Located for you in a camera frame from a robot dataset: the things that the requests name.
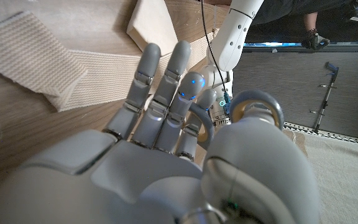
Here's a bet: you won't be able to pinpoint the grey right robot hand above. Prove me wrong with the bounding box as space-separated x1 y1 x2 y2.
0 40 321 224

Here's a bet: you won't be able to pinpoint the grey yellow scissors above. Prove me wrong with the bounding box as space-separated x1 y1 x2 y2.
188 89 285 150

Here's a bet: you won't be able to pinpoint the cream cloth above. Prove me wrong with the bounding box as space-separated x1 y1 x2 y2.
126 0 180 57

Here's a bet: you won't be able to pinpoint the long ribbed beige cloth strip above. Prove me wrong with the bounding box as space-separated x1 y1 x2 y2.
0 11 220 113

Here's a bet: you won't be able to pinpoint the dark grey door panel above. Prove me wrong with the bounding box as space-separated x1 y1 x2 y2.
231 51 358 142

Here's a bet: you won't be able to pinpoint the person in dark clothes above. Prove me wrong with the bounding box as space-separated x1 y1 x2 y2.
206 0 358 50

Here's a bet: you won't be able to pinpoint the thin black left wrist cable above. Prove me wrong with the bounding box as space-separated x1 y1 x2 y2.
200 0 229 94

